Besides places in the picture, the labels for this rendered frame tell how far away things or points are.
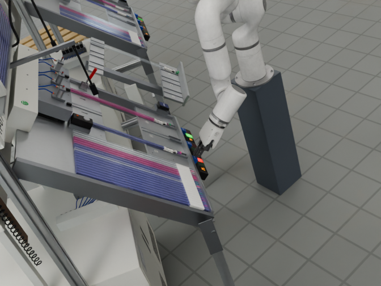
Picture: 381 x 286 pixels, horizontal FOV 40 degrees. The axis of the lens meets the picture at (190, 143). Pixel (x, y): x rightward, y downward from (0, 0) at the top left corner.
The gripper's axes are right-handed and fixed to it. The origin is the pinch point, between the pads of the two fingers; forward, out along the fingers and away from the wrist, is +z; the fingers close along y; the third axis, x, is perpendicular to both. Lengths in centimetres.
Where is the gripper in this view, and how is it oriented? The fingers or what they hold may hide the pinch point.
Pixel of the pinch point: (198, 151)
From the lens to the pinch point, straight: 216.4
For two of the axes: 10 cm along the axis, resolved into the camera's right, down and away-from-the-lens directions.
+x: -8.4, -3.0, -4.5
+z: -4.9, 7.8, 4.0
